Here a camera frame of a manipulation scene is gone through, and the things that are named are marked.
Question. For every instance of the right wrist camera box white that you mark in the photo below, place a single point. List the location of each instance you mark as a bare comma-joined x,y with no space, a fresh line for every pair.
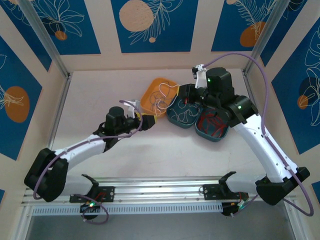
200,77

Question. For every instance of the aluminium frame leg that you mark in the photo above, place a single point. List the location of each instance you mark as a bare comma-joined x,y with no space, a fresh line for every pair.
293,222
22,222

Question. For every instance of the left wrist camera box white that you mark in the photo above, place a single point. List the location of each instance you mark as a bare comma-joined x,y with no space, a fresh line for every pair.
133,103

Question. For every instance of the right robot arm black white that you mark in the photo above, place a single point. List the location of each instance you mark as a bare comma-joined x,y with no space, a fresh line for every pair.
262,150

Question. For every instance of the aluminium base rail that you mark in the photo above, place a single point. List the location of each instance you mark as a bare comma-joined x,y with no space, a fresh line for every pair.
160,190

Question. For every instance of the orange plastic bin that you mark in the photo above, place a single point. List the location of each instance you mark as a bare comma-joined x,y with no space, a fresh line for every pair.
145,100

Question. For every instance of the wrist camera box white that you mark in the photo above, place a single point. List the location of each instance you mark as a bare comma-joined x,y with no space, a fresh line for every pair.
200,77
133,103

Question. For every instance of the small teal plastic bin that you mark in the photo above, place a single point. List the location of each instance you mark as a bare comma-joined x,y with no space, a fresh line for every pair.
200,130

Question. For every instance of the aluminium frame post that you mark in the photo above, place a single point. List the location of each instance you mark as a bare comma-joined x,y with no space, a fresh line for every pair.
45,32
265,32

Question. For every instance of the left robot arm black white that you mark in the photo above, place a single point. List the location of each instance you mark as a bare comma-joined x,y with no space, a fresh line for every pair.
82,147

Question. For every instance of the large teal plastic bin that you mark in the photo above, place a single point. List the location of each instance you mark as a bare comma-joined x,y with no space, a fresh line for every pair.
175,120

